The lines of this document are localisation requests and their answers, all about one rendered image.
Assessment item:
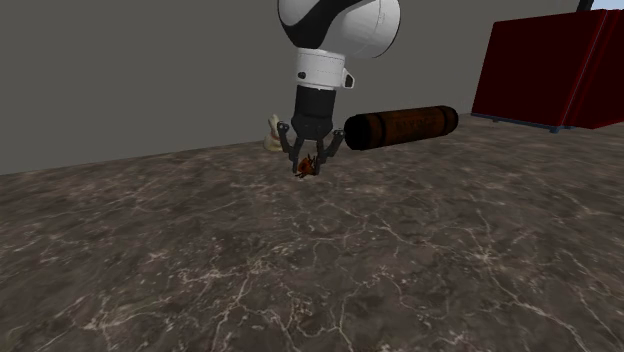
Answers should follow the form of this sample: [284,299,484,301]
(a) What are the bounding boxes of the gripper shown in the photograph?
[276,85,345,176]

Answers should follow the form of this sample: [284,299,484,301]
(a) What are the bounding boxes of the small orange brown figure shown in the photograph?
[295,154,321,179]

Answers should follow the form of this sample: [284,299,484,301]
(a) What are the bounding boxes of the cream rabbit figure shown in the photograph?
[263,113,285,153]

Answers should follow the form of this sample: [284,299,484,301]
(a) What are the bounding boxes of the brown cylinder with black bands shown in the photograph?
[343,105,460,152]

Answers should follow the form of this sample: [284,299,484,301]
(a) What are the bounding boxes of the dark red cabinet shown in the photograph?
[470,8,624,135]

